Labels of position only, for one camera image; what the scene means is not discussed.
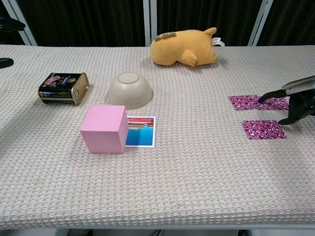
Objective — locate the black curtain panel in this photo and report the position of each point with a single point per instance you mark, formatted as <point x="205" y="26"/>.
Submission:
<point x="86" y="22"/>
<point x="9" y="39"/>
<point x="290" y="22"/>
<point x="209" y="14"/>

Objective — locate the pink cube block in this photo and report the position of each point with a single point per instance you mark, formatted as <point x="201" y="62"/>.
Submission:
<point x="103" y="130"/>

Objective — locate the white partition post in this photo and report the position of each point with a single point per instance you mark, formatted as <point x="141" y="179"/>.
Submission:
<point x="24" y="32"/>
<point x="258" y="24"/>
<point x="150" y="22"/>

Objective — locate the white table frame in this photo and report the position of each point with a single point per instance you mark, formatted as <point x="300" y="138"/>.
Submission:
<point x="172" y="232"/>

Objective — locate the beige upturned bowl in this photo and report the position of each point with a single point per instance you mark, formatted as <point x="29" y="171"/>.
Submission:
<point x="130" y="91"/>

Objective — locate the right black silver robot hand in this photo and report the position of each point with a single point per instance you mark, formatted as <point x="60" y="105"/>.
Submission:
<point x="301" y="98"/>

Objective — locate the orange plush toy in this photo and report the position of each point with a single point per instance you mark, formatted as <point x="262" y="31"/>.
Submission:
<point x="177" y="49"/>

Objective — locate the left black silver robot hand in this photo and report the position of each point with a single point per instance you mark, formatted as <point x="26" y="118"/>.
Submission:
<point x="12" y="24"/>

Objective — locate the beige waffle tablecloth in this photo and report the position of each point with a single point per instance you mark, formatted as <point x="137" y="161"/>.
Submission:
<point x="172" y="184"/>

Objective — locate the red blue photo card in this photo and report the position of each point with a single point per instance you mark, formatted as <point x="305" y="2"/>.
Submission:
<point x="142" y="135"/>

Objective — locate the black luncheon meat can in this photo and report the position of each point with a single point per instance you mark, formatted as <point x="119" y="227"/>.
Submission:
<point x="59" y="88"/>

